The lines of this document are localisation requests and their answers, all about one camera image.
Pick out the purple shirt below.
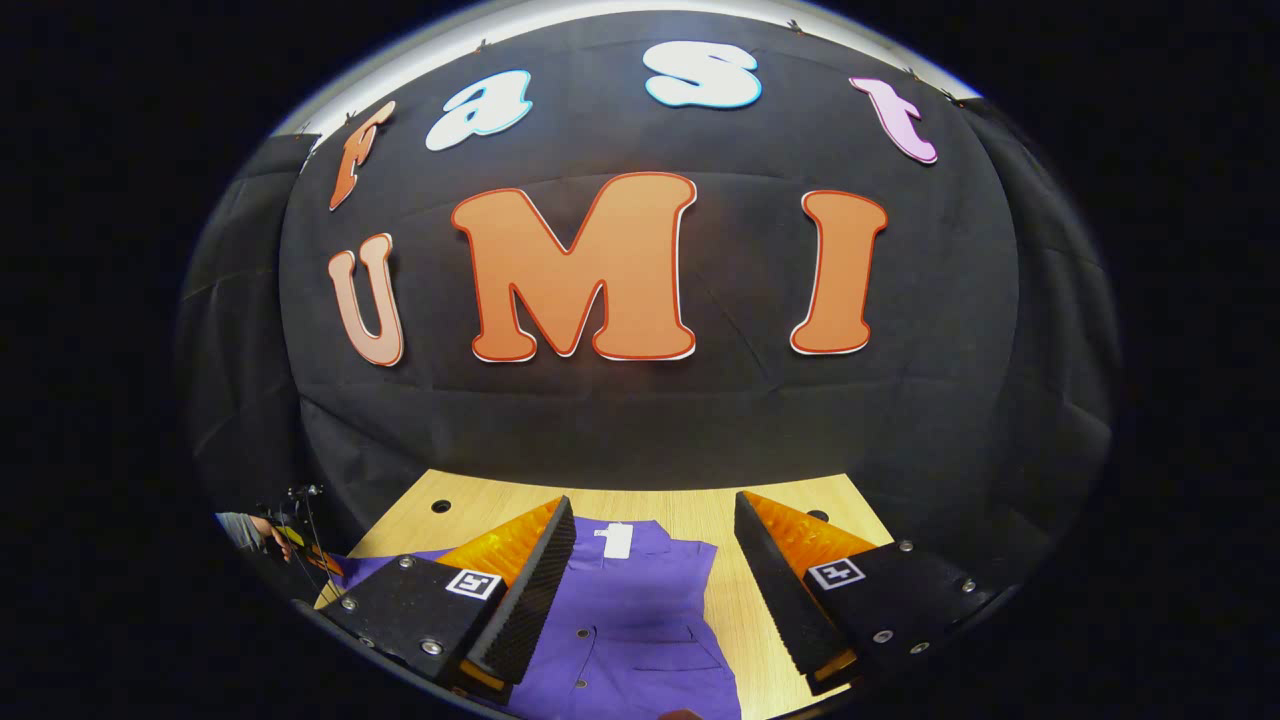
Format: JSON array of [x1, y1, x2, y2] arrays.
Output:
[[330, 518, 743, 720]]

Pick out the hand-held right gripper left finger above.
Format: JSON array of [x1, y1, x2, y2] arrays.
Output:
[[318, 495, 578, 706]]

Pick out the black backdrop cloth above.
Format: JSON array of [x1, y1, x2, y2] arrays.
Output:
[[178, 133, 331, 561], [280, 10, 1021, 521], [960, 95, 1119, 601]]

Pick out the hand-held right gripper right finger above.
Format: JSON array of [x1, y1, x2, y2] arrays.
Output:
[[733, 490, 1001, 698]]

